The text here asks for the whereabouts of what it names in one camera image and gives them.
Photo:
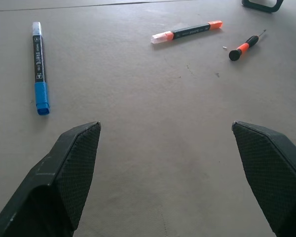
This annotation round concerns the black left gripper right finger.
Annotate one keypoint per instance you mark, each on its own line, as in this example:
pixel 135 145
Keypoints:
pixel 271 170

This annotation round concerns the orange capped black marker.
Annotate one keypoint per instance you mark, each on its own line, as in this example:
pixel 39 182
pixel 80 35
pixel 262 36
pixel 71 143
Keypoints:
pixel 187 31

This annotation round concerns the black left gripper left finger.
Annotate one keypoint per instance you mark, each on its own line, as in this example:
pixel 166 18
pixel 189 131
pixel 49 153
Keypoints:
pixel 51 182

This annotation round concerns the small black orange screwdriver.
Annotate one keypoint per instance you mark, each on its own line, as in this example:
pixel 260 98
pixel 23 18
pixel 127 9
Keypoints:
pixel 243 47

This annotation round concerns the blue capped black marker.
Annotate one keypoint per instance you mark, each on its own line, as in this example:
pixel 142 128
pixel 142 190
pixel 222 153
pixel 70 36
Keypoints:
pixel 39 66

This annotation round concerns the black object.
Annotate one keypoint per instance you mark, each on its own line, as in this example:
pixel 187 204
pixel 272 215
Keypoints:
pixel 262 5

